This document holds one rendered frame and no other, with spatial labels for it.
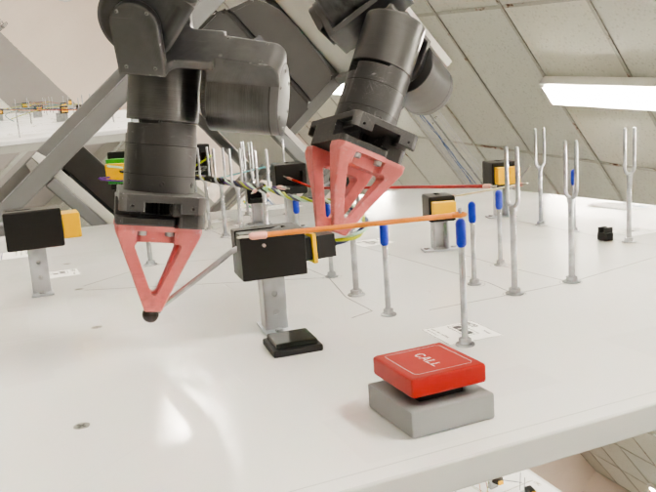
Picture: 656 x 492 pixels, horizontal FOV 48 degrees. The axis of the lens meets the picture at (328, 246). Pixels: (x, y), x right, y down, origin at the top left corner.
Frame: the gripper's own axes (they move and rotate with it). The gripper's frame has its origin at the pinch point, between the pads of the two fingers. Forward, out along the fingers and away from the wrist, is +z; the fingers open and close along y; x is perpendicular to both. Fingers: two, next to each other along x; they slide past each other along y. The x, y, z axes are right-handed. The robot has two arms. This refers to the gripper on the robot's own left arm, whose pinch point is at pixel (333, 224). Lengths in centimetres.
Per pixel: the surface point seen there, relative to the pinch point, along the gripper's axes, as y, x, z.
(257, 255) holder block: -2.0, 6.6, 4.9
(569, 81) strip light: 260, -224, -152
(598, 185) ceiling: 312, -310, -124
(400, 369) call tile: -23.4, 3.4, 9.6
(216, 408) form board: -14.2, 10.3, 15.8
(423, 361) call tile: -23.0, 1.8, 8.8
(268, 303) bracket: -0.6, 3.8, 8.4
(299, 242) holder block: -2.5, 3.6, 2.8
